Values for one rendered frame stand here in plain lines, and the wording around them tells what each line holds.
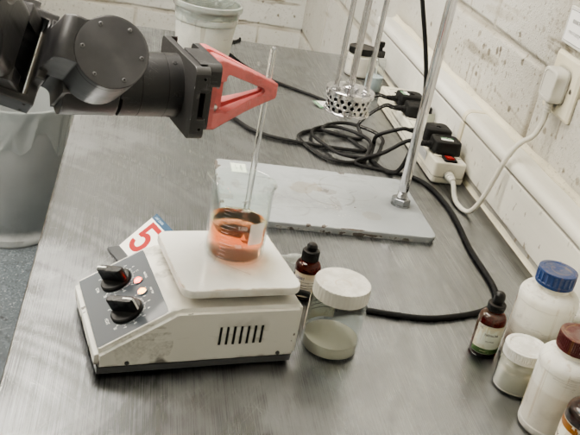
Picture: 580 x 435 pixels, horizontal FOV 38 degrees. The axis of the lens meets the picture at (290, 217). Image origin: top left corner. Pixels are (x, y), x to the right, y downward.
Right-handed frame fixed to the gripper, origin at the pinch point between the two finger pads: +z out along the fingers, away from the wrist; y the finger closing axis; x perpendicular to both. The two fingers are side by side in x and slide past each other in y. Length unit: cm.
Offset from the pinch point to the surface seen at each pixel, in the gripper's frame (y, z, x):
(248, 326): -8.4, -1.7, 21.0
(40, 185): 151, 8, 80
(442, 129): 41, 53, 19
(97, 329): -4.4, -15.1, 22.7
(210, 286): -7.0, -5.7, 17.1
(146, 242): 13.8, -5.4, 23.8
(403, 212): 21.3, 34.9, 24.7
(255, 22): 218, 94, 46
